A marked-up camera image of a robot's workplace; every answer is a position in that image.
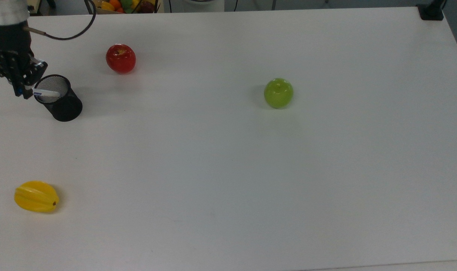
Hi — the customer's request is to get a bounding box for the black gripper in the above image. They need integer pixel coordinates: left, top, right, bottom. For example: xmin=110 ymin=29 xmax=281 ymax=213
xmin=0 ymin=23 xmax=49 ymax=100

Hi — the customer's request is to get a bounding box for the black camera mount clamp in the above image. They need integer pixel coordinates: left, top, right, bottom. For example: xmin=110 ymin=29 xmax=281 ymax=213
xmin=416 ymin=0 xmax=448 ymax=21

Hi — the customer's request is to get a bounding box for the box of assorted fruit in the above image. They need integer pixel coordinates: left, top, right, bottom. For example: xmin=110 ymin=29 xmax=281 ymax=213
xmin=92 ymin=0 xmax=160 ymax=14

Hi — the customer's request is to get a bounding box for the white marker pen blue cap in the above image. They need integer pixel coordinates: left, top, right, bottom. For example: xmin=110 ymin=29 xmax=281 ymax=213
xmin=19 ymin=87 xmax=61 ymax=98

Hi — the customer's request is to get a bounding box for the black mesh pen cup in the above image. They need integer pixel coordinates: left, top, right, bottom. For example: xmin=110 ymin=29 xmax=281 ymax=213
xmin=33 ymin=74 xmax=83 ymax=122

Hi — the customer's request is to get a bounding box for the yellow starfruit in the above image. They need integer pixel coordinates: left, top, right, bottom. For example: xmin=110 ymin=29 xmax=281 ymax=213
xmin=14 ymin=180 xmax=60 ymax=213

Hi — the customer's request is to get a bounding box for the red apple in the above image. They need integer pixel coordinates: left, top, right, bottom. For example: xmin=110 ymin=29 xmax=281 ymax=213
xmin=105 ymin=44 xmax=137 ymax=75

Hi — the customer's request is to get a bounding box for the green apple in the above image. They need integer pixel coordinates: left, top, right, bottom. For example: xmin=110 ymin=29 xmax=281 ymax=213
xmin=264 ymin=78 xmax=294 ymax=109

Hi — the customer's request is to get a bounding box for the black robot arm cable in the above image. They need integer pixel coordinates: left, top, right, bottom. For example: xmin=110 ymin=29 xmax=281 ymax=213
xmin=24 ymin=0 xmax=97 ymax=41

